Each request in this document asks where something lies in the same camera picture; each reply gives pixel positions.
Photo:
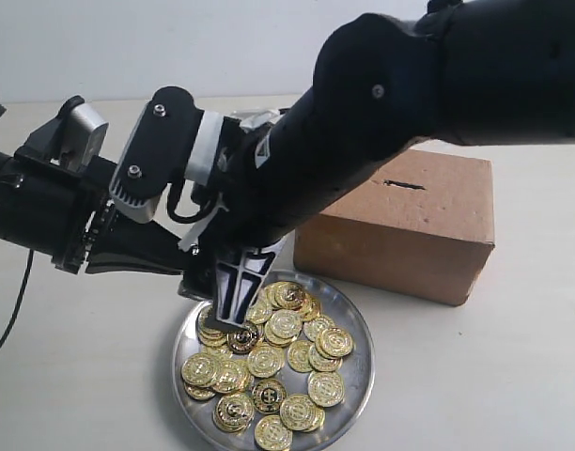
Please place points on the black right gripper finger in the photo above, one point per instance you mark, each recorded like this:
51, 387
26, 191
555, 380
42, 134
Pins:
239, 274

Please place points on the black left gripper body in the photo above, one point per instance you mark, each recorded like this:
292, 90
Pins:
101, 237

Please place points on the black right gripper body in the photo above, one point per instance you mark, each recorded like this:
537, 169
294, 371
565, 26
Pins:
255, 185

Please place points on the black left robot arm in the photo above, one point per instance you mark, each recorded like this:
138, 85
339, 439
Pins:
35, 198

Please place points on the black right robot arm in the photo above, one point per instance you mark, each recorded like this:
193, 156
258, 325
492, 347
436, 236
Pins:
476, 73

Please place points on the brown cardboard coin box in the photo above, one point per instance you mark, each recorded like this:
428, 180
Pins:
422, 226

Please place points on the gold coin pile centre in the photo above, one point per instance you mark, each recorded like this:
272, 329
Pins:
285, 323

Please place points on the gold coin far left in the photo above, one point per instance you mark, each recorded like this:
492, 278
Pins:
201, 370

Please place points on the gold coin right stack top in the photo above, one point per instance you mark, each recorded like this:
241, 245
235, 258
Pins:
335, 342

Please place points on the round steel plate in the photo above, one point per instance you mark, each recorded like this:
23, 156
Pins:
357, 371

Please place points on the gold coin lower right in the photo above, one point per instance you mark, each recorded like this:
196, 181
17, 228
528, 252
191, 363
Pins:
326, 389

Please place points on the gold coin bottom centre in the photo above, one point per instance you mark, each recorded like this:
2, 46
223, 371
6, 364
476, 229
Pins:
298, 412

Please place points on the gold coin bottom front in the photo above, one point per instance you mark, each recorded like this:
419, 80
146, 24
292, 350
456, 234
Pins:
271, 434

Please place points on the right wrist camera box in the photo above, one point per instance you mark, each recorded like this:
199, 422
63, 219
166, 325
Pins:
177, 146

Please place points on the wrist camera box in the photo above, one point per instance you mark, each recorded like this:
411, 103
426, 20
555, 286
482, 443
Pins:
70, 139
177, 146

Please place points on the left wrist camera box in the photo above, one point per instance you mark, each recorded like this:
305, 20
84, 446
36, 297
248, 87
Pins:
70, 139

